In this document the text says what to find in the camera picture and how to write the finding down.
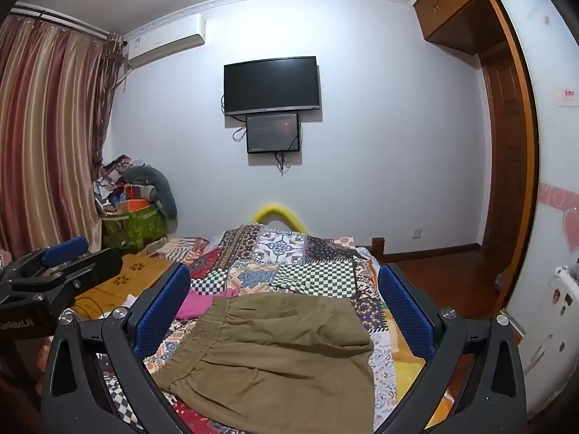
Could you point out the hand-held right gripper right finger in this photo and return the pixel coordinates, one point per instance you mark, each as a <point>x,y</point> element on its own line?
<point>407,312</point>

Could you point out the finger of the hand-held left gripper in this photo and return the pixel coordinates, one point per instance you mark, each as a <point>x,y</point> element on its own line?
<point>63,249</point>
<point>99,264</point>

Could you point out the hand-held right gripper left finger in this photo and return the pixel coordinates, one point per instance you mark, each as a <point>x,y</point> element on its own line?
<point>163,312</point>

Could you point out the olive green pants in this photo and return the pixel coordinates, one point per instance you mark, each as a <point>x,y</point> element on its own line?
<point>280,357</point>

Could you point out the pink cloth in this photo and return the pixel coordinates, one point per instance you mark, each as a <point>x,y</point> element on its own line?
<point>199,305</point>

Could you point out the mustard yellow flowered cloth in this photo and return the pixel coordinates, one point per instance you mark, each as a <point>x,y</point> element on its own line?
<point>135,275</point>

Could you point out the yellow orange plush blanket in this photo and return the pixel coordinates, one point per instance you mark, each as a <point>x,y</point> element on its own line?
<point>405,366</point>

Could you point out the orange box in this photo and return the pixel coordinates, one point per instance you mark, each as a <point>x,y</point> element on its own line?
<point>135,199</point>

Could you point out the pile of assorted clutter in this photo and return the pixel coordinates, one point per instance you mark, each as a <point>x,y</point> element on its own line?
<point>108,181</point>

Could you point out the grey plush toy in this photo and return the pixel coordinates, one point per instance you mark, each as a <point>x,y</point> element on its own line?
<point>158,185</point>

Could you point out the striped red beige curtain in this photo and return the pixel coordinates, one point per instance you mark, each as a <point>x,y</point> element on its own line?
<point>45,122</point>

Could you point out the patchwork printed bed quilt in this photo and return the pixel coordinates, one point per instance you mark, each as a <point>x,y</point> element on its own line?
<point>289,257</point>

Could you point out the white wheeled cabinet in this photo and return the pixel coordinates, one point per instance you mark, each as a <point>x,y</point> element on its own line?
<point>547,339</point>

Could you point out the yellow foam arch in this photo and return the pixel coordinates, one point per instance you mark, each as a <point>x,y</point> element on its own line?
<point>276,210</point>

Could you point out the brown wooden door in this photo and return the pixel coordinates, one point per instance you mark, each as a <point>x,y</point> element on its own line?
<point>504,167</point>

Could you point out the white sliding wardrobe door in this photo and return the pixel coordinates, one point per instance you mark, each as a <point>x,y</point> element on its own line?
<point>552,167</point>

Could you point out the curtain rod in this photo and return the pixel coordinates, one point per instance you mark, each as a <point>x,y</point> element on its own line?
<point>63,20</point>

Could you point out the red white sticker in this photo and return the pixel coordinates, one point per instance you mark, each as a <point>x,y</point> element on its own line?
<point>567,96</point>

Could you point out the wooden overhead cabinet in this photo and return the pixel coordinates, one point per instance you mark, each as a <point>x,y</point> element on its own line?
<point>452,4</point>

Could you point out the wooden bed post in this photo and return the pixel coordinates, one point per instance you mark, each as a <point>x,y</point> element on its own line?
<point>378,248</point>

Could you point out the white wall socket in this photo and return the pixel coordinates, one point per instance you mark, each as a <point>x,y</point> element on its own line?
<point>416,233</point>

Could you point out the small black wall monitor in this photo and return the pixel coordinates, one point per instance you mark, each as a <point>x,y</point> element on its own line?
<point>272,133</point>

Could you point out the white wall air conditioner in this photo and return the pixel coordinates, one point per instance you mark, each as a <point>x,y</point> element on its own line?
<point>163,40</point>

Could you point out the black wall television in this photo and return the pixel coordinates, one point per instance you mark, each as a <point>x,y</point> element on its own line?
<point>271,85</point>

